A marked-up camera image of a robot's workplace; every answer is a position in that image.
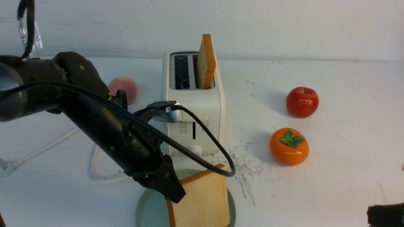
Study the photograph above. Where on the toast slice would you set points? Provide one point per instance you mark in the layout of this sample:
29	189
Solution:
206	63
205	203

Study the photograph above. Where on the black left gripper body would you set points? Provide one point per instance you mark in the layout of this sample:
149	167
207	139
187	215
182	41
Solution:
138	153

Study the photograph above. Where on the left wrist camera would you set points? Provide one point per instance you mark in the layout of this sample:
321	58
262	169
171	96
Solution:
162	111

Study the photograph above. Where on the red apple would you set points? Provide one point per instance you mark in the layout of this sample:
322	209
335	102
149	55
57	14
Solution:
302	102

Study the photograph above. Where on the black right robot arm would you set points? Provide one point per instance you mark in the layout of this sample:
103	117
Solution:
391	215

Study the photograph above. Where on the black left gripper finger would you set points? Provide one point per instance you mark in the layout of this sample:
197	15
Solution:
165	181

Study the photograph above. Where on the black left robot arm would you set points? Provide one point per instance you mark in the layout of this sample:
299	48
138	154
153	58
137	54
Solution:
70	84

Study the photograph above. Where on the orange persimmon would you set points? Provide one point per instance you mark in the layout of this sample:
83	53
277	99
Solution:
289	147

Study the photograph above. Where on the pink peach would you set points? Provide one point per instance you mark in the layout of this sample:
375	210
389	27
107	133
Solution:
124	83

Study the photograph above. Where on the white two-slot toaster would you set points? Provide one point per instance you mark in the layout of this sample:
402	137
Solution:
209	105

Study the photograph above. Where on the light green round plate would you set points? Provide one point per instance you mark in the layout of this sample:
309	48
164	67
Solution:
152	208

